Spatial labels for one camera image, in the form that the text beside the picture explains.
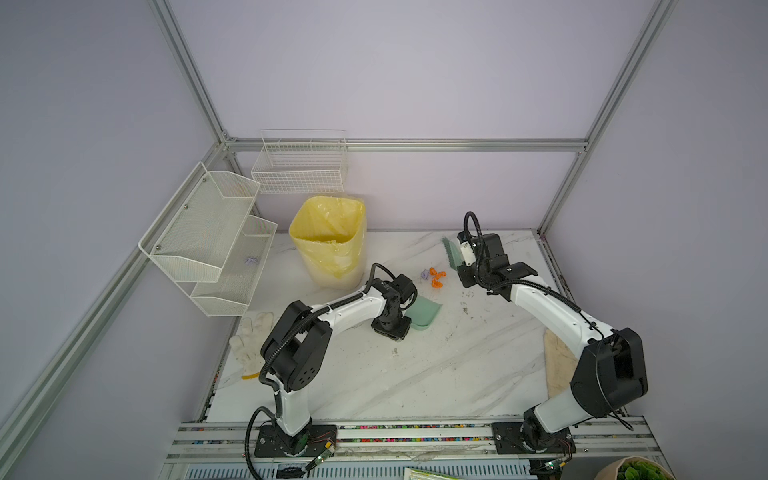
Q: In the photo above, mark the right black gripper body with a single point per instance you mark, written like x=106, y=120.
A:
x=471, y=274

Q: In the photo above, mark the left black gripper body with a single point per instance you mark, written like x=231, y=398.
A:
x=395, y=327

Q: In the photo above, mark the green plastic dustpan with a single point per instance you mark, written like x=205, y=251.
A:
x=422, y=313

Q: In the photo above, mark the green hand brush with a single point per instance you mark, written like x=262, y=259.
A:
x=453, y=252

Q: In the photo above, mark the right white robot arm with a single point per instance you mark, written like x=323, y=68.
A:
x=610, y=371

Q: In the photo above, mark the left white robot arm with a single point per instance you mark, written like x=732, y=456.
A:
x=294, y=350

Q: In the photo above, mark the orange purple scraps back cluster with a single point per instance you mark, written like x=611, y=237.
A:
x=434, y=277

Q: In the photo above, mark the cream trash bin yellow liner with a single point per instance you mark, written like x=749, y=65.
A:
x=330, y=234

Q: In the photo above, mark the beige cloth rag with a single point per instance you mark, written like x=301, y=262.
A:
x=560, y=364

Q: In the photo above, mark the white cotton work glove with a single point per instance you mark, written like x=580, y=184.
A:
x=252, y=332

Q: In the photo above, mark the white mesh shelf lower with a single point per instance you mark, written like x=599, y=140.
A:
x=232, y=294

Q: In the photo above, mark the white mesh shelf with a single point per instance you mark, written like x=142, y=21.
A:
x=232, y=294
x=191, y=240

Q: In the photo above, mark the white mesh shelf upper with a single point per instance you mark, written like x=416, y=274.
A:
x=191, y=240

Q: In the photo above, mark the green plant in pot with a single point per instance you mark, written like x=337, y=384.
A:
x=634, y=468

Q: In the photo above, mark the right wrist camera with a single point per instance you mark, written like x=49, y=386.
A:
x=467, y=248

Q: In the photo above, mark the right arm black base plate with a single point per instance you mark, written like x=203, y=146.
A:
x=528, y=436

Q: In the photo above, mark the white wire basket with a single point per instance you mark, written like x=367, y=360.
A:
x=302, y=161

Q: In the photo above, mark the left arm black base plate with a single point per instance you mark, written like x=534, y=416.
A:
x=311, y=441

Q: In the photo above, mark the aluminium front rail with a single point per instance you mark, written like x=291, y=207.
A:
x=458, y=448

